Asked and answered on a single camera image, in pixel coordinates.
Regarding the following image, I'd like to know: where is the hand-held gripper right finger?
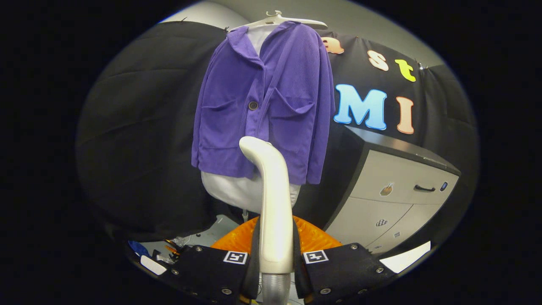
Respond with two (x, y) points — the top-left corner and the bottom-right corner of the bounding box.
(292, 215), (396, 305)

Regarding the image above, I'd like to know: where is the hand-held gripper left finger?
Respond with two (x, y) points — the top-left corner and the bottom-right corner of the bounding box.
(169, 216), (261, 305)

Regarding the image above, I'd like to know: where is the white garment steamer head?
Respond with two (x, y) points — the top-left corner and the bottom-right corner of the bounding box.
(239, 136), (295, 274)

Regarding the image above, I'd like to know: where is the purple button jacket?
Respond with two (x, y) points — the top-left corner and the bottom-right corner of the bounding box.
(191, 21), (336, 186)

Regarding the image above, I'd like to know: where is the white plastic clothes hanger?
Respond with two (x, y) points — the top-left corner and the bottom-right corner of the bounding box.
(229, 10), (329, 32)

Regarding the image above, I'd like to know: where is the white flat rounded device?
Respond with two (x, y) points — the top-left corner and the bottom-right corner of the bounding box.
(140, 255), (168, 276)

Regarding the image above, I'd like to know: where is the white ribbed box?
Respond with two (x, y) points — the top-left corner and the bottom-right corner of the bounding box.
(379, 241), (431, 274)

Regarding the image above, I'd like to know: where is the blue cloth item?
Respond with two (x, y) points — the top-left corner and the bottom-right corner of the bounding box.
(128, 241), (151, 257)

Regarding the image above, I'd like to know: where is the grey cabinet with black top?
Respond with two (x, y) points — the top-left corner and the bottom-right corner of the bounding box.
(324, 125), (461, 255)

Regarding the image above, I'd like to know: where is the black backdrop cloth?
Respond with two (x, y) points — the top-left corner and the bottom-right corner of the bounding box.
(76, 21), (479, 243)

